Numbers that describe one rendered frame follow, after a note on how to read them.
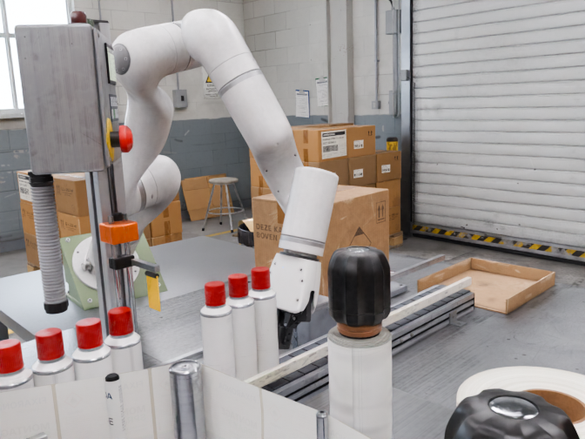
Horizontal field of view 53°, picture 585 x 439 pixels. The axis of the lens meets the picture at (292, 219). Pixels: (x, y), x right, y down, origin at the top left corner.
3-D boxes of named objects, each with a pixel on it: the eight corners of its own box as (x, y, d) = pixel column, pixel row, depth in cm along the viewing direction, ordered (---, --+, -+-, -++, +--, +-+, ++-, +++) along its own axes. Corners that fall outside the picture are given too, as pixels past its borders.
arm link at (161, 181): (87, 219, 156) (105, 160, 139) (144, 195, 168) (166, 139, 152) (114, 253, 153) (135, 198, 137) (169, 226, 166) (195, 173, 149)
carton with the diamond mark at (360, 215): (323, 312, 147) (320, 205, 142) (256, 293, 163) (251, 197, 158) (389, 281, 169) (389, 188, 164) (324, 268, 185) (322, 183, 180)
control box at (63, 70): (30, 175, 77) (12, 23, 74) (57, 163, 94) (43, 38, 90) (110, 171, 79) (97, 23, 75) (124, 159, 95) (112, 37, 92)
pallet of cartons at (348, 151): (318, 274, 472) (313, 130, 449) (249, 258, 532) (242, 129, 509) (405, 246, 554) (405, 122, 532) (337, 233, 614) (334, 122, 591)
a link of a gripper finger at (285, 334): (282, 312, 108) (274, 347, 107) (294, 315, 105) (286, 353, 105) (293, 313, 110) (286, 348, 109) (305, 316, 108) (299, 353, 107)
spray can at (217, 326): (219, 411, 95) (211, 290, 91) (199, 401, 99) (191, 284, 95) (244, 399, 99) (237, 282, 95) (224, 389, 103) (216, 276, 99)
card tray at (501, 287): (507, 314, 146) (507, 299, 146) (417, 293, 164) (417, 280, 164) (554, 285, 167) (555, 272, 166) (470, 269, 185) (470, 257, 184)
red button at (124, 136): (107, 125, 79) (130, 124, 80) (110, 124, 83) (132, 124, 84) (110, 154, 80) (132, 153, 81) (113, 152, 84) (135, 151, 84)
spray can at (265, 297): (263, 388, 103) (257, 274, 99) (245, 378, 107) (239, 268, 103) (285, 378, 106) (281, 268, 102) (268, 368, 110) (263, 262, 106)
